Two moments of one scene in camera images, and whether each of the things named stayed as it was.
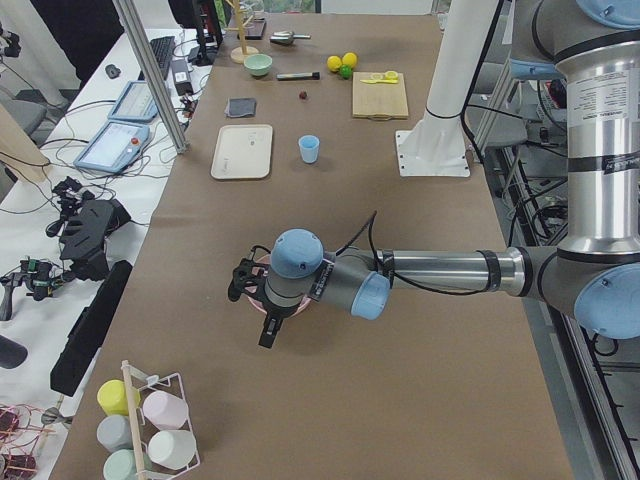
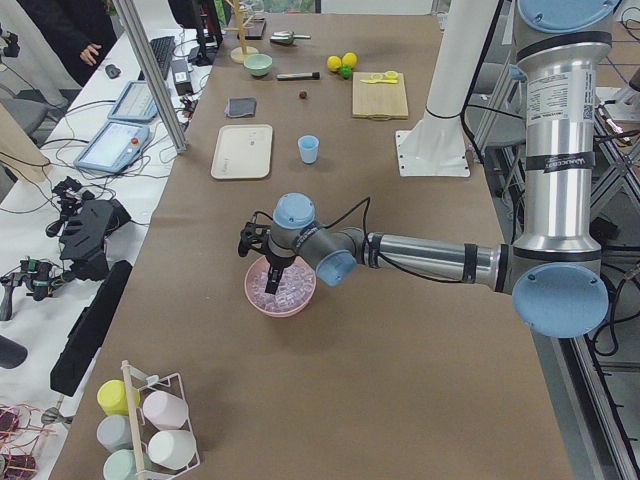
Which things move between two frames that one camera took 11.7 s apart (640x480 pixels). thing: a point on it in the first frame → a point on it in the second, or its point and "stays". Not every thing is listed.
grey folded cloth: x=240 y=107 stays
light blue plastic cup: x=309 y=145 stays
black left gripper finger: x=268 y=333 → x=273 y=279
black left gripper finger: x=273 y=332 → x=275 y=278
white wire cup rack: x=163 y=433 stays
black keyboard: x=163 y=48 stays
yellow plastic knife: x=379 y=81 stays
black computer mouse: x=112 y=71 stays
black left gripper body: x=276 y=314 → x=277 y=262
